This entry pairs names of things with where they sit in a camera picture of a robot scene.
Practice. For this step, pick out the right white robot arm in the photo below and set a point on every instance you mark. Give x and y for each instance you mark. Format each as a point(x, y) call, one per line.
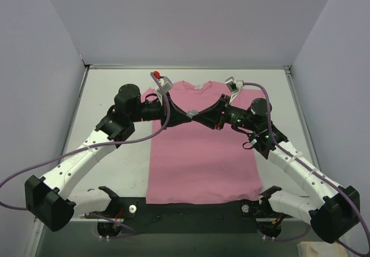
point(328, 207)

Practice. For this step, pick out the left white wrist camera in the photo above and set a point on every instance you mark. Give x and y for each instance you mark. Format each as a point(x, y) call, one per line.
point(165, 85)

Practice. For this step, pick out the pink t-shirt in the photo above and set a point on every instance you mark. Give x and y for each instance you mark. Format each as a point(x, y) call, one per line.
point(191, 163)

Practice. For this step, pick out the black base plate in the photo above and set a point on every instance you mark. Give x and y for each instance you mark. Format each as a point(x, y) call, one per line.
point(235, 217)

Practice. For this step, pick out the round green brooch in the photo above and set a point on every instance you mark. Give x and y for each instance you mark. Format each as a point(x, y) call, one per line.
point(191, 113)

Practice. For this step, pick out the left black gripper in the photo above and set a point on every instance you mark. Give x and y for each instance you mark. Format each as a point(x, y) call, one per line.
point(168, 112)

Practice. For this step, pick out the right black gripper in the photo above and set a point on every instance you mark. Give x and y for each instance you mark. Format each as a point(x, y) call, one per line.
point(221, 113)

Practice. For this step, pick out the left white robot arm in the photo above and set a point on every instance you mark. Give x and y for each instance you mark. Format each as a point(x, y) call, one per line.
point(50, 197)

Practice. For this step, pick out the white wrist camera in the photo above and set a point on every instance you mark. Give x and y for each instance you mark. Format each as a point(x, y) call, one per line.
point(234, 87)
point(165, 85)

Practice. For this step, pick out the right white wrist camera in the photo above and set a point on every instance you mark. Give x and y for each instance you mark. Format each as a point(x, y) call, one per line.
point(234, 87)

